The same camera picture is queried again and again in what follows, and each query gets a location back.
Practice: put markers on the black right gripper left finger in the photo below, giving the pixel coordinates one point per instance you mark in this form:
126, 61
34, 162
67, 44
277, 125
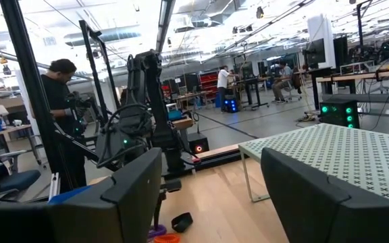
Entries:
113, 216

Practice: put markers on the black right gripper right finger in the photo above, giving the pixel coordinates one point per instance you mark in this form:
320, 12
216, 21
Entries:
316, 216

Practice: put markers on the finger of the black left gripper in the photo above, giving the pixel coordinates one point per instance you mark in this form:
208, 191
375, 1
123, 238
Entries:
160, 206

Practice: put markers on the purple elastic band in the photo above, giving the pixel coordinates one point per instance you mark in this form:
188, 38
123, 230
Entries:
156, 234

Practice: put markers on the black wide elastic band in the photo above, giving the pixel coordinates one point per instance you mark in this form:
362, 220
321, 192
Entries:
181, 225

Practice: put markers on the green perforated metal shelf riser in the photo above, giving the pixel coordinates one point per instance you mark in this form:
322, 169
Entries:
350, 155

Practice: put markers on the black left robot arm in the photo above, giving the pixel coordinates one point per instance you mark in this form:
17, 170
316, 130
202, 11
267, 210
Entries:
154, 101

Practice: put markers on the blue office chair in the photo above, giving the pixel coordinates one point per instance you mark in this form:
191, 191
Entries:
15, 180

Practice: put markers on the wooden desk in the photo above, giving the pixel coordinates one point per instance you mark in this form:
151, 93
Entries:
366, 75

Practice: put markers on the black box red light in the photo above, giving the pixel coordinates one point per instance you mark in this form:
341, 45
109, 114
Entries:
198, 143

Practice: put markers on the blue plastic basket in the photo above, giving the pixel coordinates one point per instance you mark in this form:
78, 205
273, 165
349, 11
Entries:
66, 197

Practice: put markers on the computer tower blue lights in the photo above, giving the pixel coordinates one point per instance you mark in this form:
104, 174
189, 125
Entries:
231, 105

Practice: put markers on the computer tower green lights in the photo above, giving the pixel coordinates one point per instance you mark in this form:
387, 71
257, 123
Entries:
339, 113

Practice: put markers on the red shelf rack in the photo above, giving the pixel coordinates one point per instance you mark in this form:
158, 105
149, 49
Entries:
208, 84

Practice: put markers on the black handheld device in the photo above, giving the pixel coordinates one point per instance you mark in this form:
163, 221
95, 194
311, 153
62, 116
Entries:
78, 108

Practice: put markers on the person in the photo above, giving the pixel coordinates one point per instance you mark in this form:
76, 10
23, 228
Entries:
282, 81
223, 81
57, 98

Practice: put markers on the white table lamp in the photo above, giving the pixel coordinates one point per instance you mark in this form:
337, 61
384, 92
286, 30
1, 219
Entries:
0, 111

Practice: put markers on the black monitor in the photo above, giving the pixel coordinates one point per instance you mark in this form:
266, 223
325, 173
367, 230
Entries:
315, 52

